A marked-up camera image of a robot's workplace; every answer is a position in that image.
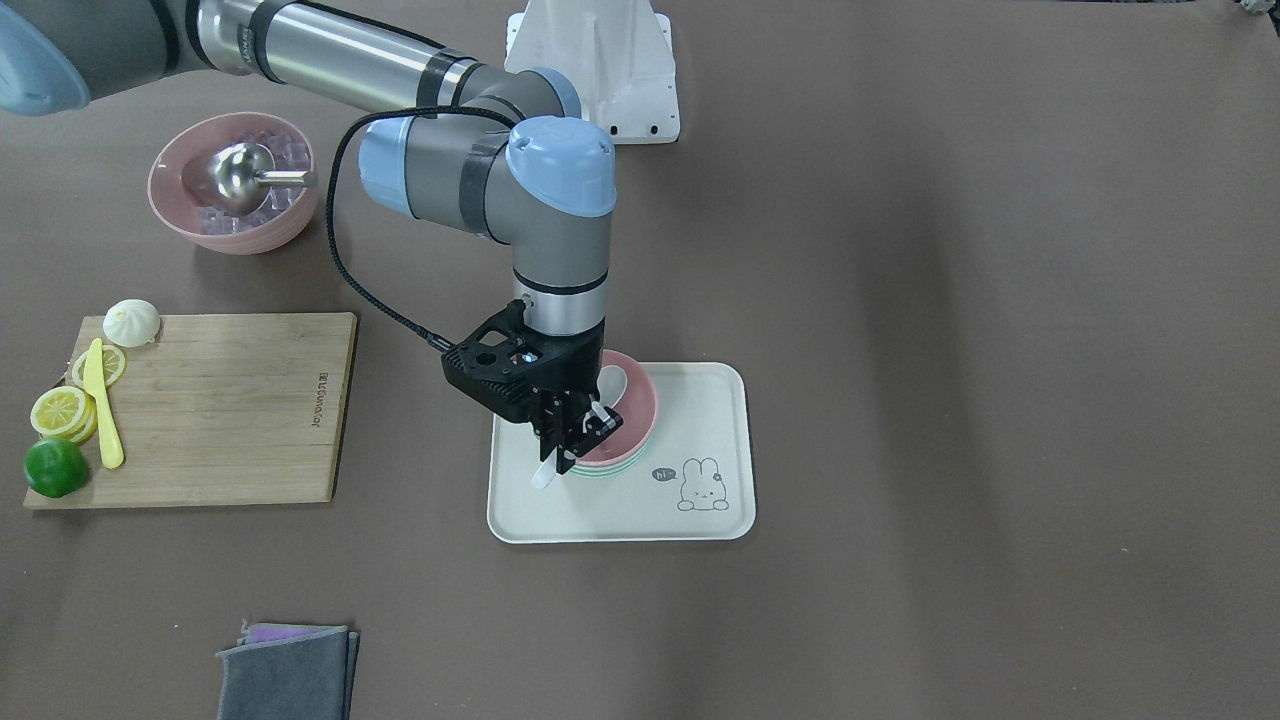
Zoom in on white ceramic spoon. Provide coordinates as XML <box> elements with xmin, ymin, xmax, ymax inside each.
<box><xmin>531</xmin><ymin>365</ymin><xmax>628</xmax><ymax>489</ymax></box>

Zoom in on small pink bowl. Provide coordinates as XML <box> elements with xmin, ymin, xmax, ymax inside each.
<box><xmin>586</xmin><ymin>348</ymin><xmax>659</xmax><ymax>466</ymax></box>

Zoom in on cream rabbit tray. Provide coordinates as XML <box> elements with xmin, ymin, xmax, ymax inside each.
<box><xmin>486</xmin><ymin>363</ymin><xmax>756</xmax><ymax>544</ymax></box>

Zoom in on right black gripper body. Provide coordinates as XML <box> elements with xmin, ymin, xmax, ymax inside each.
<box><xmin>442</xmin><ymin>300</ymin><xmax>605</xmax><ymax>437</ymax></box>

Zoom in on green bowl stack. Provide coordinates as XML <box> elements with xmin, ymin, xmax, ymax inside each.
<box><xmin>570</xmin><ymin>448</ymin><xmax>646</xmax><ymax>477</ymax></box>

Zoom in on white steamed bun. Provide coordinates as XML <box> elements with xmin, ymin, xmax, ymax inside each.
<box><xmin>102</xmin><ymin>299</ymin><xmax>163</xmax><ymax>348</ymax></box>

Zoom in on grey folded cloth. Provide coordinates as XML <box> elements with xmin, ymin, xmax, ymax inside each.
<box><xmin>216</xmin><ymin>623</ymin><xmax>360</xmax><ymax>719</ymax></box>

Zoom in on lemon slice under knife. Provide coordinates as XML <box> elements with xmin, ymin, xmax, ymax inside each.
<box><xmin>67</xmin><ymin>345</ymin><xmax>127</xmax><ymax>389</ymax></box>

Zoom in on yellow plastic knife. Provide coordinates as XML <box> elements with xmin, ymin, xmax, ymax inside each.
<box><xmin>82</xmin><ymin>338</ymin><xmax>125</xmax><ymax>469</ymax></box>

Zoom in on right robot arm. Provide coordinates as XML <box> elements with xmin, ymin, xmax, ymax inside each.
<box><xmin>3</xmin><ymin>1</ymin><xmax>625</xmax><ymax>474</ymax></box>

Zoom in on stacked lemon slices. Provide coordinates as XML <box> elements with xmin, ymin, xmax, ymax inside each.
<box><xmin>29</xmin><ymin>386</ymin><xmax>99</xmax><ymax>445</ymax></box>

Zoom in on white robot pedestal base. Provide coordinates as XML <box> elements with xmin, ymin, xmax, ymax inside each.
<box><xmin>506</xmin><ymin>1</ymin><xmax>682</xmax><ymax>145</ymax></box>

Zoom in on steel ice scoop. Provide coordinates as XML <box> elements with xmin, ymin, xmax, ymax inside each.
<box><xmin>180</xmin><ymin>142</ymin><xmax>316</xmax><ymax>217</ymax></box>

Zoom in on bamboo cutting board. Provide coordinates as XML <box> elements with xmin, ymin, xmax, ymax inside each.
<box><xmin>23</xmin><ymin>313</ymin><xmax>358</xmax><ymax>510</ymax></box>

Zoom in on green lime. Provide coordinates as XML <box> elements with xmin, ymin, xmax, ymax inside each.
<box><xmin>23</xmin><ymin>437</ymin><xmax>90</xmax><ymax>498</ymax></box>

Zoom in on large pink ice bowl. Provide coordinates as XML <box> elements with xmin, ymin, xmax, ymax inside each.
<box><xmin>147</xmin><ymin>111</ymin><xmax>320</xmax><ymax>255</ymax></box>

